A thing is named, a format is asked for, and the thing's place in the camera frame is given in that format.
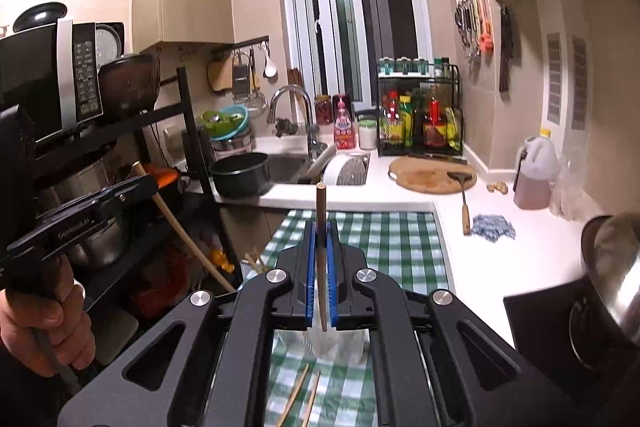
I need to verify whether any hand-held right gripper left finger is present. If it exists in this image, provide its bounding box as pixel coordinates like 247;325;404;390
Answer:
57;219;318;427

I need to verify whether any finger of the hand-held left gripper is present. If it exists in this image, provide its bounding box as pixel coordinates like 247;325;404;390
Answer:
119;180;162;210
39;175;156;226

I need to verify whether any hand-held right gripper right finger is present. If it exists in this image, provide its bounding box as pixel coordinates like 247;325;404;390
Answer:
327;219;593;427

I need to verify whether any clear plastic container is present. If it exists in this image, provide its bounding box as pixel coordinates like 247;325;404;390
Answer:
272;328;373;365

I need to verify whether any person's left hand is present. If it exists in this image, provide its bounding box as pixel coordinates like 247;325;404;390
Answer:
0;252;97;378

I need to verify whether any orange lidded black pot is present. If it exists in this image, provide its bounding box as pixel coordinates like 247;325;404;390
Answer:
150;166;193;195

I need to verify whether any stainless steel stockpot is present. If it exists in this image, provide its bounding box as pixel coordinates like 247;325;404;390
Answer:
36;154;128;270

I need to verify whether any green white checked tablecloth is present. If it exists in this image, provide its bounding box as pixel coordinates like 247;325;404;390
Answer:
245;208;456;427

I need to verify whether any black metal shelf rack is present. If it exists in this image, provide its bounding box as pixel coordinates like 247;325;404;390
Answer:
30;67;217;323

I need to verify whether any red plastic bag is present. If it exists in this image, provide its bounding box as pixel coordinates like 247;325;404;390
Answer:
131;247;193;319

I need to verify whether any black cooking pot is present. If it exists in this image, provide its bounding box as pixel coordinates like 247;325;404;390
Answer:
210;152;272;198

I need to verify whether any green plastic bowl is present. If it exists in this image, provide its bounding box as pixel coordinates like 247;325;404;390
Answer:
201;108;241;138

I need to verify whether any stainless steel sink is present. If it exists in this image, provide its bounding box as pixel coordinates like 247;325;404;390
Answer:
250;151;372;186

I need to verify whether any white slotted drain basket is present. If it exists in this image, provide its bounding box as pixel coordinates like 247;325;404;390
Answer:
322;154;369;186

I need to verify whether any dark brown round pot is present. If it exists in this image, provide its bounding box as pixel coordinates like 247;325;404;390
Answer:
97;53;162;112

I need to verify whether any light blue plastic basin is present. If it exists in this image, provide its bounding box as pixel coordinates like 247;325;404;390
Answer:
219;105;250;140

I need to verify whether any round wooden cutting board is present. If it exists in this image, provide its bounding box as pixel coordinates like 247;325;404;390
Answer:
387;155;478;196

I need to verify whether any chrome kitchen faucet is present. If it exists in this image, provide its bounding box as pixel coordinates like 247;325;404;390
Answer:
267;85;322;159

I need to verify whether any black microwave oven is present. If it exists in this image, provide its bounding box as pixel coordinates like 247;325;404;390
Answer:
0;18;104;145

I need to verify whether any small wooden cutting board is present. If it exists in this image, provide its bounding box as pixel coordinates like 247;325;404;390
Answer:
206;58;234;92

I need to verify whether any white jar with green lid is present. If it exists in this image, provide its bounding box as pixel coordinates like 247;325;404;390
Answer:
357;119;377;151

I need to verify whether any metal mesh strainer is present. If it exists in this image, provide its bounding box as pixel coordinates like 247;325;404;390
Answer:
244;88;269;118

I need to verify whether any pink dish soap bottle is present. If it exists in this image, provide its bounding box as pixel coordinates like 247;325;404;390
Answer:
332;93;359;151

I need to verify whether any metal box grater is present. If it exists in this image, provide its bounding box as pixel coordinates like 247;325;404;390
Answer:
231;52;252;98

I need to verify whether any black appliance with white face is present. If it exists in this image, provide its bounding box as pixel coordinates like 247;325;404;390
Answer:
94;22;126;68

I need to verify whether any red filled glass jar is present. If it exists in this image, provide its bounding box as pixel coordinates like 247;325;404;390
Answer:
314;94;334;126

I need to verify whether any red capped sauce bottle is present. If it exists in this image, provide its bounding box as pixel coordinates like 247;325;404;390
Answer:
387;91;402;146

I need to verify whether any blue knitted dishcloth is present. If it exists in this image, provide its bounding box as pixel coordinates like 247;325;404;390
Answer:
471;213;517;243

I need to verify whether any green yellow label bottle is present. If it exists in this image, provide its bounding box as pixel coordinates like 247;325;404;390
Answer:
399;96;415;148

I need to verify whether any white plastic ladle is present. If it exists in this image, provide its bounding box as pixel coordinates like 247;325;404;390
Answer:
261;47;279;78

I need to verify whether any dark bottle with red label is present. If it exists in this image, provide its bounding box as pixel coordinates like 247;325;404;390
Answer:
423;98;449;148

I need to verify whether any yellow green packet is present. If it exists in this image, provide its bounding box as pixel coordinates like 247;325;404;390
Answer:
446;106;462;151

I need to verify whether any black bowl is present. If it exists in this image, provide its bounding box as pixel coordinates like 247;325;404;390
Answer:
12;2;68;34

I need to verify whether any black induction cooktop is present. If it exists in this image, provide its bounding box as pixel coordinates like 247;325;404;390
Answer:
502;279;601;350

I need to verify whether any plastic jug of oil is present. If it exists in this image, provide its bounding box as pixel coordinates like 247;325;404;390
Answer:
512;128;559;210

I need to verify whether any clear plastic bottle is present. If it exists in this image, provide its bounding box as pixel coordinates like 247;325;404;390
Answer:
550;147;588;220

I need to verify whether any white framed window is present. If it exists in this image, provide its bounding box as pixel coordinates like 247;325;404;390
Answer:
277;0;435;110

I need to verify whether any stainless steel pot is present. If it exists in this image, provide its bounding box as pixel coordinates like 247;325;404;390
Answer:
570;213;640;372

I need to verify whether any row of kitchen tools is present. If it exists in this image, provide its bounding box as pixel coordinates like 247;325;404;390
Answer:
454;0;496;60

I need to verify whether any wooden handled black spatula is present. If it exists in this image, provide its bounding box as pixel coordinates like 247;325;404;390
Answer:
446;170;477;236

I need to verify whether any black handled knife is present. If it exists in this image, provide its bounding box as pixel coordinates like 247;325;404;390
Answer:
407;150;468;166

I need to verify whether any black utensil rail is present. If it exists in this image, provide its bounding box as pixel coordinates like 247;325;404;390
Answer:
210;36;271;58

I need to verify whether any black wire condiment rack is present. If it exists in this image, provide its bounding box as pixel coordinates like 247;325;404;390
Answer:
376;61;464;158

